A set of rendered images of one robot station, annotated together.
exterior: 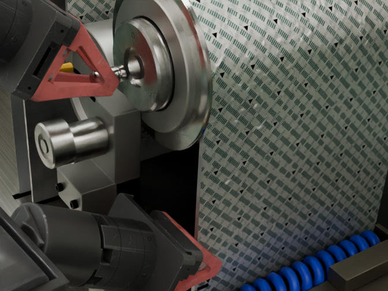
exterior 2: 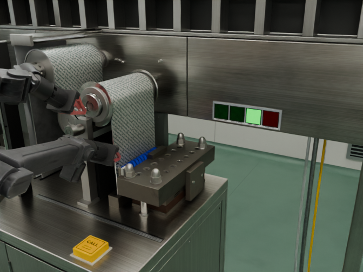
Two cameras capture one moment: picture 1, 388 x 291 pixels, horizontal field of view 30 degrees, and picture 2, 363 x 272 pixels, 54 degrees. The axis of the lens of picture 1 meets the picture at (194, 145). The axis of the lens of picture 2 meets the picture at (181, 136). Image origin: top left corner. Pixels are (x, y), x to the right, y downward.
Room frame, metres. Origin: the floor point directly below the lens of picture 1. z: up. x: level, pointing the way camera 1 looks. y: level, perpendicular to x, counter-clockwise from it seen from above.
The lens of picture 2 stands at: (-0.59, 0.24, 1.55)
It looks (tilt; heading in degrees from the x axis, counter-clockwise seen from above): 20 degrees down; 335
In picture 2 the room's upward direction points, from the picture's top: straight up
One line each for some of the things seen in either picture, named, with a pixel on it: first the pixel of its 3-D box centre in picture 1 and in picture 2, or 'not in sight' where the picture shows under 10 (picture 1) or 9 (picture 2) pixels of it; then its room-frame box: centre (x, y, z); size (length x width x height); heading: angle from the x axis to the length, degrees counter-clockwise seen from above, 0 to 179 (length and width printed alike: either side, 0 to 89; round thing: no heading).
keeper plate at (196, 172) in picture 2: not in sight; (195, 181); (0.41, -0.27, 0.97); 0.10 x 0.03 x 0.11; 125
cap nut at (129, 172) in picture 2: not in sight; (129, 169); (0.42, -0.04, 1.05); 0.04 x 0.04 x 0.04
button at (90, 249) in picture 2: not in sight; (91, 248); (0.27, 0.13, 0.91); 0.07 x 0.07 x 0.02; 35
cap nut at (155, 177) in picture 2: not in sight; (155, 175); (0.35, -0.10, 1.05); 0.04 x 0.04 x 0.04
